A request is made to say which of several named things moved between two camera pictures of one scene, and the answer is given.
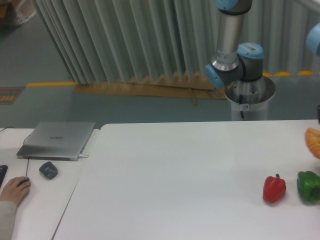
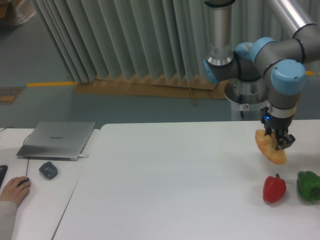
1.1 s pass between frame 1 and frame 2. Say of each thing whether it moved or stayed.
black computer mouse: stayed
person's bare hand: stayed
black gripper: moved
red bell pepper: stayed
